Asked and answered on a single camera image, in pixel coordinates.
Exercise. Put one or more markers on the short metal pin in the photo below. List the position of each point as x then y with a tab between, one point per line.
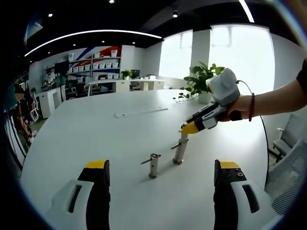
153	167

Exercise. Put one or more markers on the white office chair with armrest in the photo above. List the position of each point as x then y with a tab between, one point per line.
286	139

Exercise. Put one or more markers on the metal cotter pin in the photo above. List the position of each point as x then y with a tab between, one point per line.
174	146
145	162

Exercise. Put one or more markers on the white office desk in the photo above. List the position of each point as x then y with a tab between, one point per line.
124	84

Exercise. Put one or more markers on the long curved ceiling light strip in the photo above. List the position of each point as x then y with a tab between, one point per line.
91	33

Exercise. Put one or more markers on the grey mesh office chair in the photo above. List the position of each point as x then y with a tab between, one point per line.
287	177

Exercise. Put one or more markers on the green plant in white pot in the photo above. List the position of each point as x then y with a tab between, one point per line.
200	80

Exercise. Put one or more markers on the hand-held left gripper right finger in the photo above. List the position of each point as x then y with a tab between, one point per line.
230	196

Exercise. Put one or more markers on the black pendant ceiling lamp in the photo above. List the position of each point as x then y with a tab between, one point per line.
175	14

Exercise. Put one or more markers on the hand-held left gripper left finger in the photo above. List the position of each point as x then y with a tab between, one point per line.
96	191

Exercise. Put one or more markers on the tall metal pin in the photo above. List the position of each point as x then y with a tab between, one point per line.
180	151

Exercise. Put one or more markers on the white shelf with storage boxes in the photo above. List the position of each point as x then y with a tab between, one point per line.
100	64

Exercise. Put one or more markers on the black monitor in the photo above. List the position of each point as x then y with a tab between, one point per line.
62	67

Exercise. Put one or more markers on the white low cabinet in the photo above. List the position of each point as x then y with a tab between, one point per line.
49	101

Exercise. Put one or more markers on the small green potted plant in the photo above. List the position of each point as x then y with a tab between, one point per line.
126	73

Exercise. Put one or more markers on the long white flat strip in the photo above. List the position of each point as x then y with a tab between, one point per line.
141	112

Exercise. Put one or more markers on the white mesh office chair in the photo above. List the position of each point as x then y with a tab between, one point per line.
34	107

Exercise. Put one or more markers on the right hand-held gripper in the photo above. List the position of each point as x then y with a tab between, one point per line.
224	86

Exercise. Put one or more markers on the person's right forearm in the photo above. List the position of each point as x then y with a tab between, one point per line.
275	100

